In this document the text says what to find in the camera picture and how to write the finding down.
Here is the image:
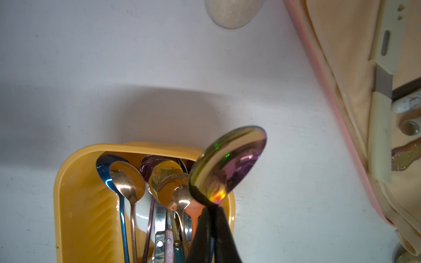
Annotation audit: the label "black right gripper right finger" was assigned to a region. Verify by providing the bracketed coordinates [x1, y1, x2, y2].
[214, 207, 242, 263]

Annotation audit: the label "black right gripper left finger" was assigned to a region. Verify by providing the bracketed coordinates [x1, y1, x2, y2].
[185, 208, 213, 263]

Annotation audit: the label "steel spoon patterned handle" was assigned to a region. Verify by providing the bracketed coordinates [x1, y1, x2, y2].
[154, 203, 166, 263]

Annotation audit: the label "copper spoon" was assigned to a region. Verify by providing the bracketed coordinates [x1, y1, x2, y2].
[110, 161, 145, 263]

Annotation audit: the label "yellow plastic storage box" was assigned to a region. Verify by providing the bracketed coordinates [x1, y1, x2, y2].
[53, 141, 236, 263]

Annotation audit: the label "blue metal spoon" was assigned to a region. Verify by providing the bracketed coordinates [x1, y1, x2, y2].
[96, 154, 130, 263]

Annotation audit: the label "pink handled steel spoon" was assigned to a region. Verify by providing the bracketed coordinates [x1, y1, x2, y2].
[164, 229, 174, 263]

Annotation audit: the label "orange plastic spoon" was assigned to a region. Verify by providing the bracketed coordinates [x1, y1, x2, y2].
[185, 199, 205, 240]

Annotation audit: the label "white ceramic spoon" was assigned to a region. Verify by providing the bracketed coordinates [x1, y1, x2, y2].
[125, 191, 153, 233]

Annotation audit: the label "gold spoon teal handle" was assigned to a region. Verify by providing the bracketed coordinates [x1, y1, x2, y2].
[150, 160, 186, 199]

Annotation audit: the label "iridescent rainbow spoon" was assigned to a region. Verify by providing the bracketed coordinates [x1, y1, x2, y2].
[139, 155, 164, 204]

